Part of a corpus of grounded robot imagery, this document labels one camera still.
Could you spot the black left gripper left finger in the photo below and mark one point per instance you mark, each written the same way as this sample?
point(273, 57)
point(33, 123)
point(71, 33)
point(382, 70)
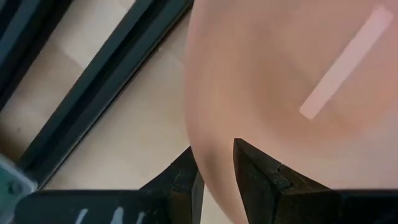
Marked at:
point(183, 193)

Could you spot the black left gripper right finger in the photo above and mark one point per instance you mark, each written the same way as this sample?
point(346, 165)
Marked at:
point(267, 193)

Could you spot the teal bowl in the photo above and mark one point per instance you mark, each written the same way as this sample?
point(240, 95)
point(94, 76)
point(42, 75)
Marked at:
point(280, 77)

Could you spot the black aluminium table frame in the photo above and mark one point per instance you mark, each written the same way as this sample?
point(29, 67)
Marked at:
point(102, 81)

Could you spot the grey metal corner bracket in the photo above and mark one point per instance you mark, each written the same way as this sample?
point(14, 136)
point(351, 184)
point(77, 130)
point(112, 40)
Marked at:
point(15, 186)

